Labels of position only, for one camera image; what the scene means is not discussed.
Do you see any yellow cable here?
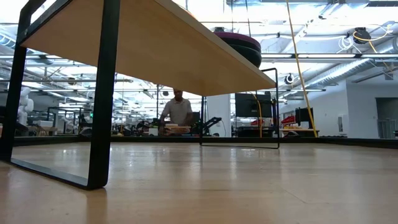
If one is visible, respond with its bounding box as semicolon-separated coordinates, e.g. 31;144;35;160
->
252;92;264;138

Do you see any large purple plate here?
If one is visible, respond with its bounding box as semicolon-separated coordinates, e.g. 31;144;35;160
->
231;44;263;68

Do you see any dark teal plate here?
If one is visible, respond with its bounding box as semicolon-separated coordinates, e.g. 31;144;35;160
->
223;36;262;54

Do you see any person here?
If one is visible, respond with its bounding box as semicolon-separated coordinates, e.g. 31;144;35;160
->
159;88;196;137

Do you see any yellow pole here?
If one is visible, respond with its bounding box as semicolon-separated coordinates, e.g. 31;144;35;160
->
285;0;319;138

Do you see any pink translucent plate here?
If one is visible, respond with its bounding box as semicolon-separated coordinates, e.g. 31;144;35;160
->
181;3;200;19

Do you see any wooden shelf with black legs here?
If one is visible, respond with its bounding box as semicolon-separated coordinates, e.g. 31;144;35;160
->
0;0;280;191

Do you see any small purple plate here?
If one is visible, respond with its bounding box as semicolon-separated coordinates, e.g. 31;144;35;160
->
213;30;261;43

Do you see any black monitor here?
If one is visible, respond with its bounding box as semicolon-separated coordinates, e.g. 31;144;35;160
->
234;92;274;118
295;107;315;126

